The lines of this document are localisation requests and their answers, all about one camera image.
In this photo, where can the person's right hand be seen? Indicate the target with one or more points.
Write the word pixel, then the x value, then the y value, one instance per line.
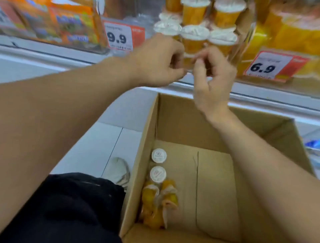
pixel 215 92

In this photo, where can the person's left hand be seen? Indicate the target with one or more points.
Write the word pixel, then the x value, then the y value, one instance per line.
pixel 155 60

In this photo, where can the cluster of white-lid jelly cups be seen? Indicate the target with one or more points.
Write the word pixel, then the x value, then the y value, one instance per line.
pixel 195 32

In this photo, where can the brown cardboard box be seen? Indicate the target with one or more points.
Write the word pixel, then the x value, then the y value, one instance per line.
pixel 220 187

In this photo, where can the pile of yellow jelly cups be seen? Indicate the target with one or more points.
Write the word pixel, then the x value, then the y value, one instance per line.
pixel 150 197

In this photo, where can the person's left forearm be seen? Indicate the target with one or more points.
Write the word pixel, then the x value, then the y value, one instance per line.
pixel 50 125

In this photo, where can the person's right forearm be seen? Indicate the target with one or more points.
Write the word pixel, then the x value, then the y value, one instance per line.
pixel 270 180

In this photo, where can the person's white shoe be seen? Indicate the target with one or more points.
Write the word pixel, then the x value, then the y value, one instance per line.
pixel 117 170

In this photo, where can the person's black trousers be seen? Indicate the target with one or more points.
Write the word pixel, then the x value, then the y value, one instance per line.
pixel 62 207

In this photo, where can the orange white price tag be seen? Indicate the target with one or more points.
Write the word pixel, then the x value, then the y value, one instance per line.
pixel 262 66
pixel 117 37

